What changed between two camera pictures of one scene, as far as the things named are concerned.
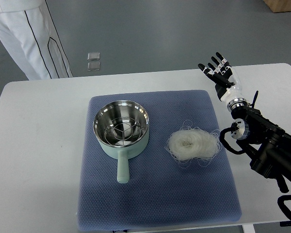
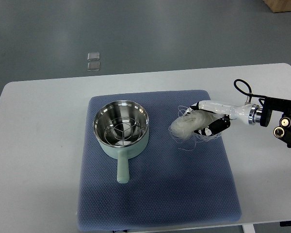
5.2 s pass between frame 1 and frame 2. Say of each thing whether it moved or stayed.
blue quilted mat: stayed
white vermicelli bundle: moved
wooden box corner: stayed
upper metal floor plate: stayed
